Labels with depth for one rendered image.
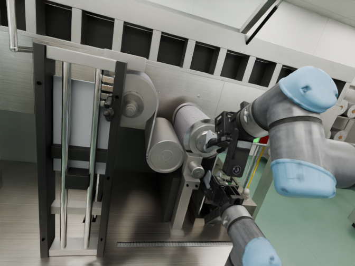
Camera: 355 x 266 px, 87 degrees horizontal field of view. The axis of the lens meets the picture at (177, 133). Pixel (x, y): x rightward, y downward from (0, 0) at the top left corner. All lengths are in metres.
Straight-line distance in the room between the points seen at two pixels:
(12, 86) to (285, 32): 3.79
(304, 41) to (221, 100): 3.42
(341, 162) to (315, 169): 0.05
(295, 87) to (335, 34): 4.41
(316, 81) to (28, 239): 0.79
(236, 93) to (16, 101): 0.97
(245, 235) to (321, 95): 0.33
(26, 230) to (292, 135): 0.75
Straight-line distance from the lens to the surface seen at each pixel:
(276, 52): 1.07
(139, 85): 0.55
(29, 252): 0.73
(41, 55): 0.44
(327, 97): 0.34
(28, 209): 0.85
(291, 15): 4.11
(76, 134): 0.49
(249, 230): 0.51
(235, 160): 0.46
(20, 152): 1.10
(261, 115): 0.37
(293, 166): 0.30
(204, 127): 0.59
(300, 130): 0.32
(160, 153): 0.61
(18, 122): 1.05
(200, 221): 0.80
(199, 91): 0.91
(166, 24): 0.88
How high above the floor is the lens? 1.45
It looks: 19 degrees down
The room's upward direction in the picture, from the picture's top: 13 degrees clockwise
